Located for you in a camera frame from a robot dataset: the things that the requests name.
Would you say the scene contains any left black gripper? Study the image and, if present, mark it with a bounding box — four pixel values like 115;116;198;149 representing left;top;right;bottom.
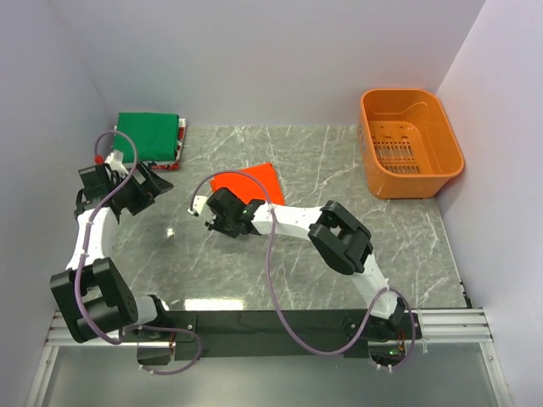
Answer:
109;161;172;215

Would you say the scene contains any orange t shirt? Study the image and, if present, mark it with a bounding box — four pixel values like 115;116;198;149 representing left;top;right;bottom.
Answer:
210;163;285;205

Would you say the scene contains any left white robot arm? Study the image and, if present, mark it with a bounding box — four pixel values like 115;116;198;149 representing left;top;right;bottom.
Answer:
49;163;173;343

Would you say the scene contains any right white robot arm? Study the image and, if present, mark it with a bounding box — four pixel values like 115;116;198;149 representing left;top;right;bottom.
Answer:
193;187;406;342

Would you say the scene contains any folded green t shirt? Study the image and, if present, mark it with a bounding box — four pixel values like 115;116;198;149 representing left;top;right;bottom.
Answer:
112;111;180;164

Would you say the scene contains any black base beam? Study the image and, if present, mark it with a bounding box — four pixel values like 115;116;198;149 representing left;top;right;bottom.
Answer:
125;309;423;365

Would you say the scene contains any orange plastic basket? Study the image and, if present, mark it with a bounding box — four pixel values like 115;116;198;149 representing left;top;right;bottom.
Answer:
358;88;465;199

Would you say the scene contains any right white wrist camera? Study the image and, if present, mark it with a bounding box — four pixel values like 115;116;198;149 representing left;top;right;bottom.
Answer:
188;195;210;220

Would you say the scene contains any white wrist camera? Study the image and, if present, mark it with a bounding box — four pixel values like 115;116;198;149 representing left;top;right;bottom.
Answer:
94;150;129;176
188;195;210;220

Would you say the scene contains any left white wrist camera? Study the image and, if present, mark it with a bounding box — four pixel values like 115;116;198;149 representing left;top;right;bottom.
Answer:
94;150;129;176

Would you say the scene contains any aluminium rail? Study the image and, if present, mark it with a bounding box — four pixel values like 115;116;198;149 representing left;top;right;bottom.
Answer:
44;309;494;347

